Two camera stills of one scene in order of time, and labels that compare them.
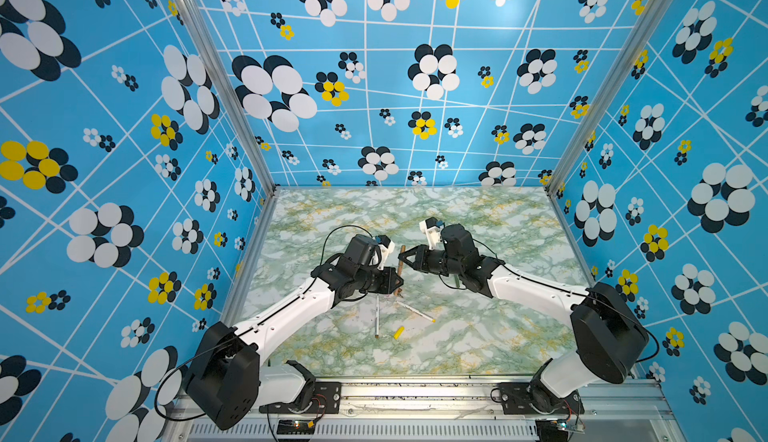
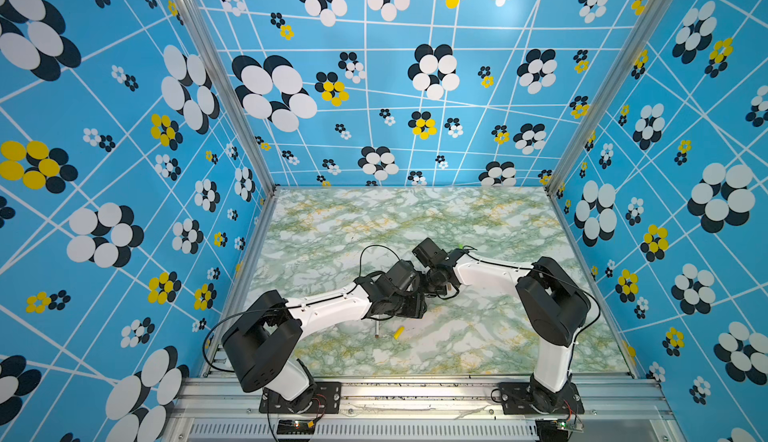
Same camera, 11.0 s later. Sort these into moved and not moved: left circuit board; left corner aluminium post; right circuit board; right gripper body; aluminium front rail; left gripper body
Moved: left gripper body; right gripper body
Not moved: left circuit board; aluminium front rail; right circuit board; left corner aluminium post
